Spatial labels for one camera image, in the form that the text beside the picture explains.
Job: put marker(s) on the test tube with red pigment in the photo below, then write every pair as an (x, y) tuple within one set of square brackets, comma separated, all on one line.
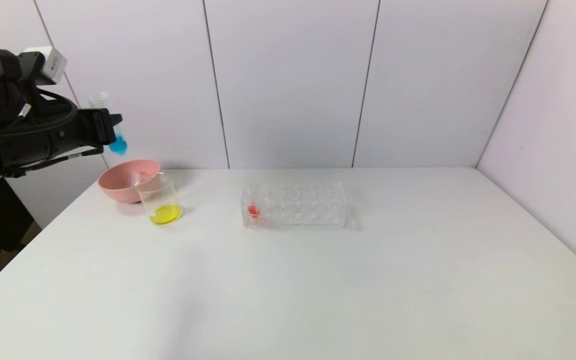
[(253, 210)]

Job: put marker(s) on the clear glass beaker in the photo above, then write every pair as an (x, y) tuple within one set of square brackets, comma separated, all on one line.
[(164, 212)]

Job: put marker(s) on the clear acrylic test tube rack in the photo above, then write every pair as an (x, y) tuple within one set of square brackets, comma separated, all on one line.
[(300, 210)]

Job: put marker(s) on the test tube with blue pigment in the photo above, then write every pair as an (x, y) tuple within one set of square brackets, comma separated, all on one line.
[(118, 145)]

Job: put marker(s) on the pink plastic bowl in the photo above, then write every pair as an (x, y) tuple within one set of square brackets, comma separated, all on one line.
[(120, 185)]

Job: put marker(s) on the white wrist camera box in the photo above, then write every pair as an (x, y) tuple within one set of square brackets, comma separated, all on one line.
[(48, 64)]

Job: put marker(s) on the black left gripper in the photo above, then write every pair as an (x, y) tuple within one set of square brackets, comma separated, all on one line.
[(99, 127)]

